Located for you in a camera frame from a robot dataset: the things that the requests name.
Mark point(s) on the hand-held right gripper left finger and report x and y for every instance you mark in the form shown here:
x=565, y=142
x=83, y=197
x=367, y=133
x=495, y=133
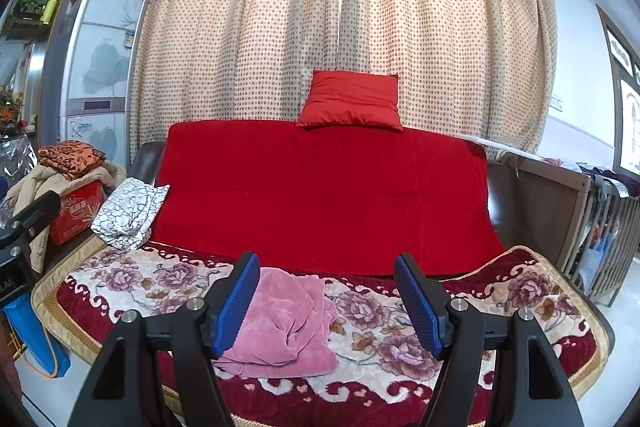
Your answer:
x=237, y=302

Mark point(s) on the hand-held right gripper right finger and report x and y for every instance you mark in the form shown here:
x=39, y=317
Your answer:
x=417, y=307

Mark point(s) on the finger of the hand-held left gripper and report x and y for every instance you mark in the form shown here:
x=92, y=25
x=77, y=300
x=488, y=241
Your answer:
x=35, y=212

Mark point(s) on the person's left forearm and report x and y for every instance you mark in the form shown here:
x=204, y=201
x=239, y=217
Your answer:
x=7, y=367

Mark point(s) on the dark clothes pile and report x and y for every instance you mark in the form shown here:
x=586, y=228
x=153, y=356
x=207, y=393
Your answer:
x=610, y=179

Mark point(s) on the beige coat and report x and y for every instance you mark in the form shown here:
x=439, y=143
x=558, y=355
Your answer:
x=35, y=187

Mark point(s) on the red cardboard box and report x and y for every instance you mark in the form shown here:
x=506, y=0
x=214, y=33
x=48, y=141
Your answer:
x=75, y=212

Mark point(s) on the blue bag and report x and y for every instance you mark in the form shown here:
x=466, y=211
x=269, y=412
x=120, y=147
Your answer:
x=30, y=337

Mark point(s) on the orange patterned cloth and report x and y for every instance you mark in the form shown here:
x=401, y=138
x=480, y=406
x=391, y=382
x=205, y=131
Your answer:
x=70, y=157

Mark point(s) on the floral plush blanket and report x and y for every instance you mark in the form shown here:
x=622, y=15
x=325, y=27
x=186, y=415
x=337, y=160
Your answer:
x=150, y=282

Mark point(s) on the white patterned cloth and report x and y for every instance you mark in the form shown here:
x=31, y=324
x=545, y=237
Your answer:
x=127, y=212

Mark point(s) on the flower bouquet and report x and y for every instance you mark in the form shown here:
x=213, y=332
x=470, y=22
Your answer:
x=10, y=107

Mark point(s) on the red plush blanket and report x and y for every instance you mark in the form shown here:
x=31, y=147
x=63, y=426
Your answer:
x=325, y=192

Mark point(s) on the wooden crib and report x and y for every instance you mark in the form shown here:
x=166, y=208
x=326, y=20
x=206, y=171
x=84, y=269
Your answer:
x=540, y=202

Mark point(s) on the white floral print refrigerator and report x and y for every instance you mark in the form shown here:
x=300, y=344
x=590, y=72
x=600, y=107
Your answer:
x=100, y=57

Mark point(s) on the white board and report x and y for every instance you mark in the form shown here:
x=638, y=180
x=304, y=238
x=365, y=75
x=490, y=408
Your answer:
x=500, y=144

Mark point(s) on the yellow bottle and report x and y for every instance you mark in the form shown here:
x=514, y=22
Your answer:
x=50, y=9

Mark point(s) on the red pillow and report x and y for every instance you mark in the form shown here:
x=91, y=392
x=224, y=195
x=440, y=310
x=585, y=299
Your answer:
x=350, y=99

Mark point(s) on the dotted beige curtain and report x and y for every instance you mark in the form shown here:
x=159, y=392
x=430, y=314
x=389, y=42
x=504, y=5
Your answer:
x=240, y=32

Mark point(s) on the wooden framed window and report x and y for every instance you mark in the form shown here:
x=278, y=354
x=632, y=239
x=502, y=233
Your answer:
x=627, y=132

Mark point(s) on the white wall socket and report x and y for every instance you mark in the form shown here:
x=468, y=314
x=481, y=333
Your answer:
x=556, y=103

